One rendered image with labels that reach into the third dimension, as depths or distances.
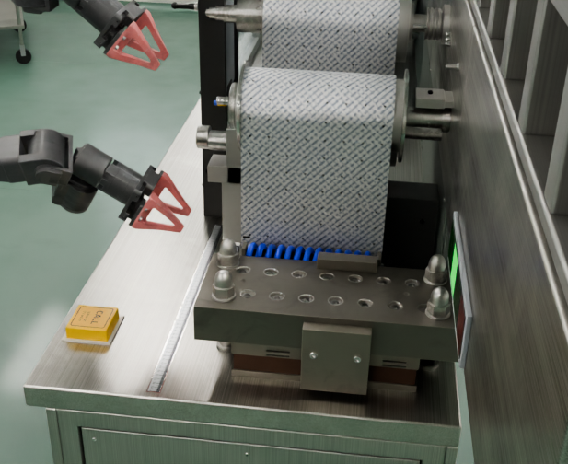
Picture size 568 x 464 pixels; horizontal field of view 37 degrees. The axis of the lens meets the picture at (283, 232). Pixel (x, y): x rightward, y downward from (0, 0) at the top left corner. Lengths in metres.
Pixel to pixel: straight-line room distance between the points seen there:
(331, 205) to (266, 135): 0.16
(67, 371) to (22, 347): 1.65
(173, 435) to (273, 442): 0.16
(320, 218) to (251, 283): 0.16
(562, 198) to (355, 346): 0.67
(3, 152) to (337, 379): 0.63
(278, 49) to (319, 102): 0.25
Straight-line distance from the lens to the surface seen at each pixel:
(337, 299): 1.29
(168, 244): 1.69
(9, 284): 3.37
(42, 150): 1.38
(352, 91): 1.32
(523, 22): 0.89
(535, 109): 0.76
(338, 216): 1.37
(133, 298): 1.53
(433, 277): 1.33
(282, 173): 1.35
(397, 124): 1.31
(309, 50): 1.53
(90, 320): 1.44
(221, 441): 1.34
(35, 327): 3.11
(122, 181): 1.39
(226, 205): 1.48
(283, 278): 1.32
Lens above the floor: 1.73
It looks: 29 degrees down
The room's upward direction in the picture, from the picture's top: 1 degrees clockwise
